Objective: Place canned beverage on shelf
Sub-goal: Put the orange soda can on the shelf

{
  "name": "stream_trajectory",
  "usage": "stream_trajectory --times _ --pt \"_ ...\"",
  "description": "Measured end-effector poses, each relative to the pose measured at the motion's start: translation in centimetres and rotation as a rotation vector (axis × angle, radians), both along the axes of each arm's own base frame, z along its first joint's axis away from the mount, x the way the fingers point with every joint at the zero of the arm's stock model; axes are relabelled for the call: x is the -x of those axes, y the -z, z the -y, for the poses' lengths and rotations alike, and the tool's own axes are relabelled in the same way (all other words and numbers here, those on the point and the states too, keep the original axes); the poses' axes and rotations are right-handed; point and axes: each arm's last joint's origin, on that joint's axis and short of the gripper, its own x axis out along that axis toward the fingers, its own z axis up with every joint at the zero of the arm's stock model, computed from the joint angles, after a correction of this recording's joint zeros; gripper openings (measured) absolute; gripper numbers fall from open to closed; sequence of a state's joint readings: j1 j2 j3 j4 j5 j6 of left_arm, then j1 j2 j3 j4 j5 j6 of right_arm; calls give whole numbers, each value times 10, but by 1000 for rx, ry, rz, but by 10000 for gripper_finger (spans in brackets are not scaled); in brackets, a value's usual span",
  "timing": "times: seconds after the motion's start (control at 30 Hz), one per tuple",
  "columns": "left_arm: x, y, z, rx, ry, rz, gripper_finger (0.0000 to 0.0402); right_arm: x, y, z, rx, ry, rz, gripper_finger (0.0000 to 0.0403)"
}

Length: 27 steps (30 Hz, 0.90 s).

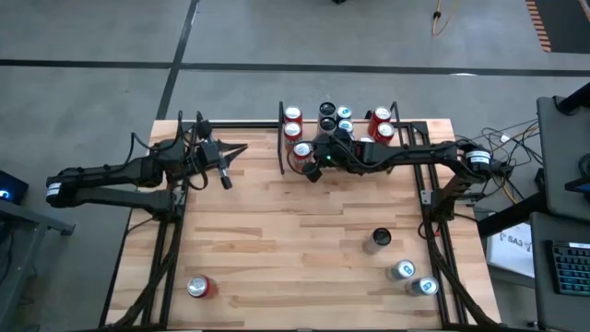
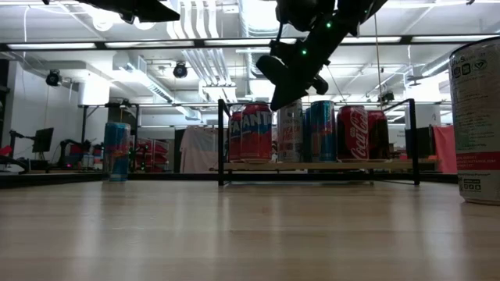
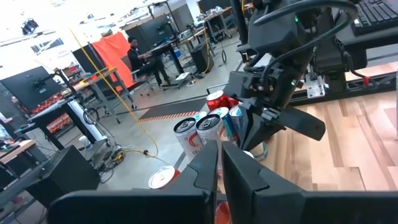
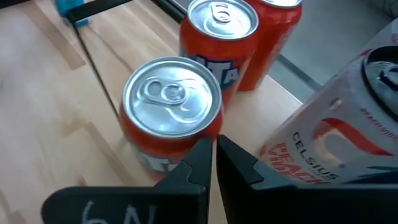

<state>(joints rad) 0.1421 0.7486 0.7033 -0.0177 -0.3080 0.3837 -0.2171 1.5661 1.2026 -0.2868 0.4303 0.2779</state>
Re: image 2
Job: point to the red fabric cover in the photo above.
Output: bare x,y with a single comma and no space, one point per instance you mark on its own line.
445,148

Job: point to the black aluminium rig frame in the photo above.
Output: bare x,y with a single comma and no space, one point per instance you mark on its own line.
58,180

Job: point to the black beam with light strips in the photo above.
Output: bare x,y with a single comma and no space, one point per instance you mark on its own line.
99,45

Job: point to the red storage bin rack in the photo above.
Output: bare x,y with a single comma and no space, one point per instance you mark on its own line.
154,154

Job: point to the black ceiling camera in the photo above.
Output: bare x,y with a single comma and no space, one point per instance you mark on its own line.
386,97

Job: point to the white fabric cover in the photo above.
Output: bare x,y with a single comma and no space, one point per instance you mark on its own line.
199,148

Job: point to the red Coca-Cola can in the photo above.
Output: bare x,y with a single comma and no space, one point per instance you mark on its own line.
351,132

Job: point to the wooden shelf with black frame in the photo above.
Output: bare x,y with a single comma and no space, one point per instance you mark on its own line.
312,166

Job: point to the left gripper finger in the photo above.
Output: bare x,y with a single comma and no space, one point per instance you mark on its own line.
156,11

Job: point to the red soda can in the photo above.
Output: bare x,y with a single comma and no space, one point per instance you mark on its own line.
379,136

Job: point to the white Celsius can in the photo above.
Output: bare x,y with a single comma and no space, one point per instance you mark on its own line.
476,117
290,132

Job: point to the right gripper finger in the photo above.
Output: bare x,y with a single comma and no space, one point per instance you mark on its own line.
289,97

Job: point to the black high table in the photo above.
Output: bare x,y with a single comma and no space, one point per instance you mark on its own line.
84,125

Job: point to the black dome camera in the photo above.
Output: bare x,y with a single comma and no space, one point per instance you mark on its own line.
180,70
53,78

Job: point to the black computer monitor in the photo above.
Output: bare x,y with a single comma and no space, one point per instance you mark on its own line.
42,139
427,142

